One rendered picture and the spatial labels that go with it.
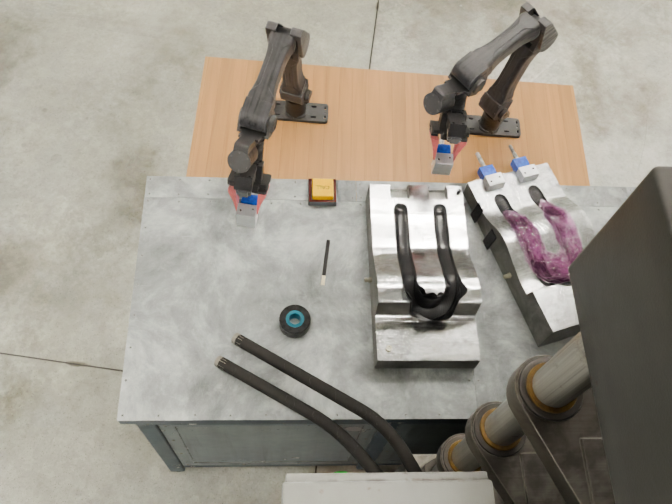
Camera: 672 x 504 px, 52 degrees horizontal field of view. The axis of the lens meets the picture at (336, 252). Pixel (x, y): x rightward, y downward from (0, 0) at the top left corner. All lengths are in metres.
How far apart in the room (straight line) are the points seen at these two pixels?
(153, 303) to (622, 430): 1.36
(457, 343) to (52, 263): 1.71
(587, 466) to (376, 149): 1.30
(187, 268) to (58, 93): 1.67
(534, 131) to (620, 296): 1.60
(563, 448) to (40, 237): 2.34
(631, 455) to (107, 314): 2.28
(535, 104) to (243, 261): 1.08
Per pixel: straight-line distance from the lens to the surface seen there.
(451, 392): 1.79
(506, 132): 2.22
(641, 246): 0.66
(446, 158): 1.92
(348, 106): 2.18
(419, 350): 1.74
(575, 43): 3.81
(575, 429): 1.04
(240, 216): 1.76
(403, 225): 1.86
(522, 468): 1.27
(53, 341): 2.76
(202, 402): 1.74
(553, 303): 1.84
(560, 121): 2.32
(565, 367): 0.92
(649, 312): 0.65
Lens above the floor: 2.47
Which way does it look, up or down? 62 degrees down
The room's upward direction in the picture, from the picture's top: 10 degrees clockwise
